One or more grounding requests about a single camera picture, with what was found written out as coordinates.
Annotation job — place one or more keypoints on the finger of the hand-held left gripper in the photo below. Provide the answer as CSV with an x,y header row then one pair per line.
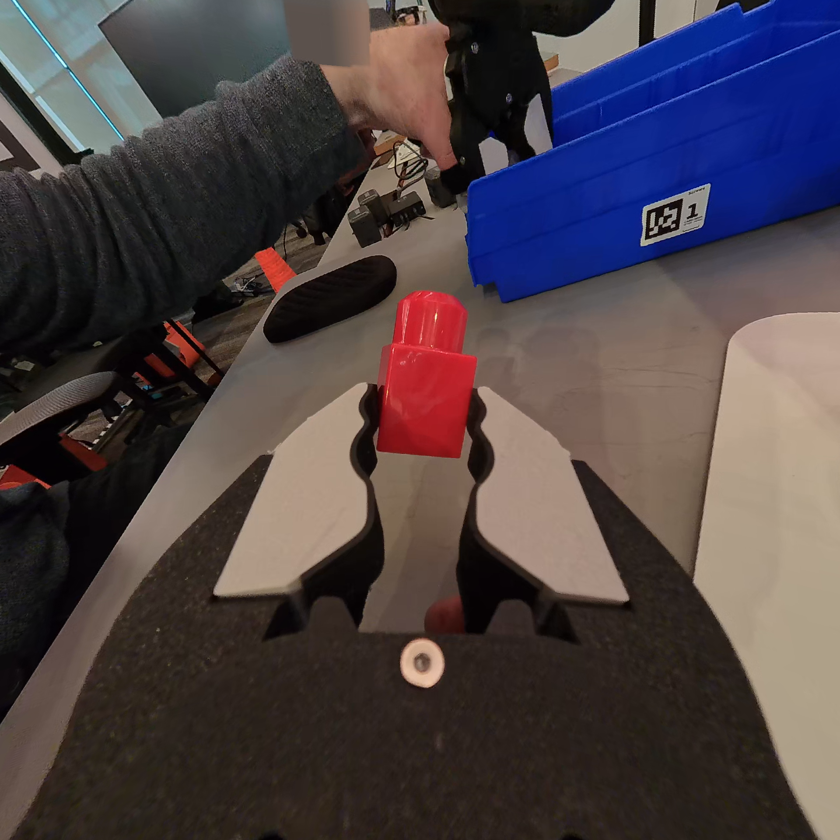
x,y
497,154
539,124

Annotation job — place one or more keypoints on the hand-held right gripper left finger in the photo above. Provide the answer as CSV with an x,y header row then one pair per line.
x,y
302,512

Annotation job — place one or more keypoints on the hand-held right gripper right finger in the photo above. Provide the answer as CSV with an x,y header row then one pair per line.
x,y
544,518

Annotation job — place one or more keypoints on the blue plastic bin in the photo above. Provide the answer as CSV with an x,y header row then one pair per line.
x,y
590,216

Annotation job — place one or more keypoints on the red toy block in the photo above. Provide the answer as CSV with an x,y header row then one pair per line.
x,y
423,407

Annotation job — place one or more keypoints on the person's left forearm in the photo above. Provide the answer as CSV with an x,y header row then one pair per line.
x,y
164,210

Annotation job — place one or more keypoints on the grey desk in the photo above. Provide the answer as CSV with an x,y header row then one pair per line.
x,y
590,367

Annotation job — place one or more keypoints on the person's left hand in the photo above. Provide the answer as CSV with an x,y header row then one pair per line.
x,y
400,85

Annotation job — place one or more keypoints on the small black box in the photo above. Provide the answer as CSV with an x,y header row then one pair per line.
x,y
364,226
407,208
373,200

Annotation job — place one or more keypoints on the black sign easel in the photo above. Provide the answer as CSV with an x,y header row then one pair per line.
x,y
203,374

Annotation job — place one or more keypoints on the orange traffic cone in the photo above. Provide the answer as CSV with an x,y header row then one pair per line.
x,y
275,269
180,348

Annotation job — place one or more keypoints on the black oval pad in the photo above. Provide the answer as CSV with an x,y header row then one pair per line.
x,y
328,298

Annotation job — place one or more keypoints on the grey mesh office chair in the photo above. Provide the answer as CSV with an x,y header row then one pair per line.
x,y
59,400

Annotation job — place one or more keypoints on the person's torso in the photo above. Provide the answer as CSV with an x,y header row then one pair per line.
x,y
33,558

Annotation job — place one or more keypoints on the large black television screen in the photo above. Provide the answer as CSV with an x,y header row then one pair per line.
x,y
197,52

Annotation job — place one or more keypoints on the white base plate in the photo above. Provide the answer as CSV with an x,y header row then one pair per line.
x,y
774,525

